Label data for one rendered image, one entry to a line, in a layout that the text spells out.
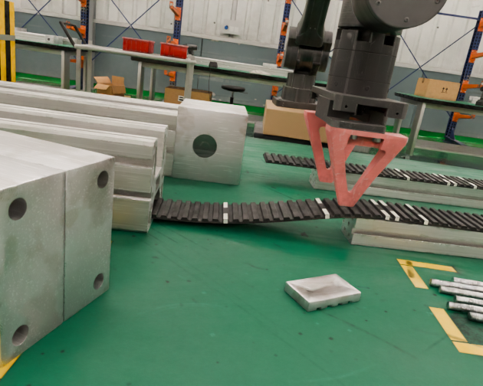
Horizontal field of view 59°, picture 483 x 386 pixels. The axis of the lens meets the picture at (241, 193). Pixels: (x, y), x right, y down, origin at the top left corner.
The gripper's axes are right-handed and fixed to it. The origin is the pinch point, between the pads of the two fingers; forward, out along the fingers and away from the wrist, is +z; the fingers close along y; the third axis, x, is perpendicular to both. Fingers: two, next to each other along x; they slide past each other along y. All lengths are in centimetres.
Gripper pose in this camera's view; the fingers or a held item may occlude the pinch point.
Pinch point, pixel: (336, 184)
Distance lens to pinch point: 44.6
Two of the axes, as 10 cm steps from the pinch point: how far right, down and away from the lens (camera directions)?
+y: 0.5, 3.1, -9.5
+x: 9.9, 1.1, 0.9
